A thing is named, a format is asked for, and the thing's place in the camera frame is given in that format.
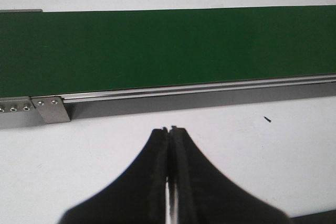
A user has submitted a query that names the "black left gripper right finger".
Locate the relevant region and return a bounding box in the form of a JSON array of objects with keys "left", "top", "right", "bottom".
[{"left": 169, "top": 126, "right": 289, "bottom": 223}]

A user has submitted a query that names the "left metal support bracket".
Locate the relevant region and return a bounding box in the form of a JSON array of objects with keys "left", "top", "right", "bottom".
[{"left": 31, "top": 96, "right": 70, "bottom": 124}]

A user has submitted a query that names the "aluminium conveyor frame rail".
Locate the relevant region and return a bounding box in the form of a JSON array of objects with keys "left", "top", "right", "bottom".
[{"left": 60, "top": 73, "right": 335, "bottom": 103}]

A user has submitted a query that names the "grey conveyor end plate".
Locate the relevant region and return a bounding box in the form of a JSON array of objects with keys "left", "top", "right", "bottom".
[{"left": 1, "top": 97, "right": 35, "bottom": 130}]

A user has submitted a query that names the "green conveyor belt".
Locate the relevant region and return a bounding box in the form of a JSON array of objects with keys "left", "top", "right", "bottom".
[{"left": 1, "top": 6, "right": 335, "bottom": 98}]

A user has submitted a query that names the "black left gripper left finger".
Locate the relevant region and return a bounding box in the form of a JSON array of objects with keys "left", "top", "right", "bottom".
[{"left": 59, "top": 128, "right": 169, "bottom": 223}]

